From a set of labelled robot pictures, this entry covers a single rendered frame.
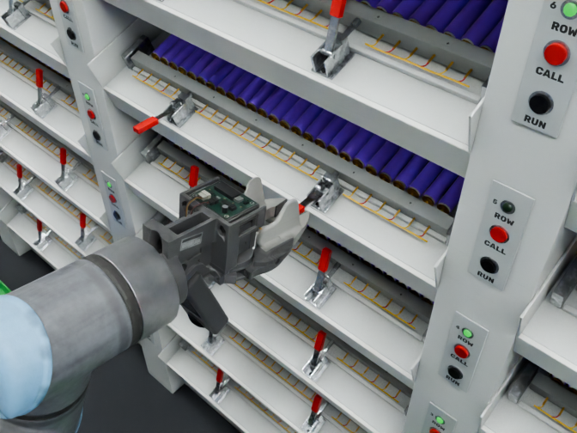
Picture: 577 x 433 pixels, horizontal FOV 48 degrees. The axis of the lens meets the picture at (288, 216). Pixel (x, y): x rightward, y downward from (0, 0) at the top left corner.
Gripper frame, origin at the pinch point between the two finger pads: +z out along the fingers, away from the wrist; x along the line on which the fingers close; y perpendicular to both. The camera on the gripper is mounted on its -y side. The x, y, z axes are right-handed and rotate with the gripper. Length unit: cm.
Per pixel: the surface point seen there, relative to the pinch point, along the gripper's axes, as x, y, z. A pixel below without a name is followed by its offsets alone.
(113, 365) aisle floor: 60, -90, 17
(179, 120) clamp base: 25.7, -0.4, 5.8
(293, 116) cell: 10.8, 4.7, 12.3
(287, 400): 7, -55, 18
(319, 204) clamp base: -1.0, 0.3, 4.6
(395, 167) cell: -5.6, 4.8, 12.5
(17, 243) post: 113, -84, 21
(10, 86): 83, -19, 11
